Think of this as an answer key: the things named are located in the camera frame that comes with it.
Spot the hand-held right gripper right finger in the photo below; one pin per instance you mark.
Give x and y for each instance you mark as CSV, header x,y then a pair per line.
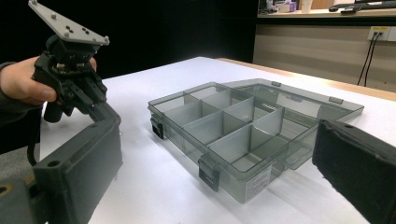
x,y
361,165

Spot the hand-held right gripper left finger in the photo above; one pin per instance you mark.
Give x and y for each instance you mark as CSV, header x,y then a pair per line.
x,y
84,168

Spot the grey transparent compartment box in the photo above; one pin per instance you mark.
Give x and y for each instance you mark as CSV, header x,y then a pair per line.
x,y
236,130

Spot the black curtain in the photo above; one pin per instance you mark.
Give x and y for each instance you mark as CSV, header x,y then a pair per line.
x,y
155,31

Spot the black keyboard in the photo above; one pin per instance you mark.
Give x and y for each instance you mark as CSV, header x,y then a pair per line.
x,y
364,6

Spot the white paper cup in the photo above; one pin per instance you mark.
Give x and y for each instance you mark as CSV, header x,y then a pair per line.
x,y
306,6

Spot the purple box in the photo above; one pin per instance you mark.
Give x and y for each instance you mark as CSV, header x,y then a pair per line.
x,y
288,6

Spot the wall power outlet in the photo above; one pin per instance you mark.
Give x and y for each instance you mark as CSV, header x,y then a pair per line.
x,y
381,32

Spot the wooden wall counter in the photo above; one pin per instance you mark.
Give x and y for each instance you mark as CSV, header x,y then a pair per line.
x,y
327,13

